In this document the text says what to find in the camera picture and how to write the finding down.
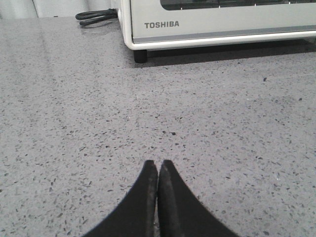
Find glass oven door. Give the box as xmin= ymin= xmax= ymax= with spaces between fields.
xmin=130 ymin=0 xmax=316 ymax=43

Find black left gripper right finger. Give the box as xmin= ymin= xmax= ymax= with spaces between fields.
xmin=158 ymin=160 xmax=237 ymax=237

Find black power cable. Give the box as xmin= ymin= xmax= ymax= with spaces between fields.
xmin=75 ymin=8 xmax=118 ymax=27

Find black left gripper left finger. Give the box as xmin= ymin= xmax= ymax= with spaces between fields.
xmin=85 ymin=160 xmax=158 ymax=237

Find white Toshiba toaster oven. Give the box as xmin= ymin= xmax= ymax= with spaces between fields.
xmin=111 ymin=0 xmax=316 ymax=63

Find grey curtain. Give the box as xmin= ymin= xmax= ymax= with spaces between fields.
xmin=0 ymin=0 xmax=112 ymax=19

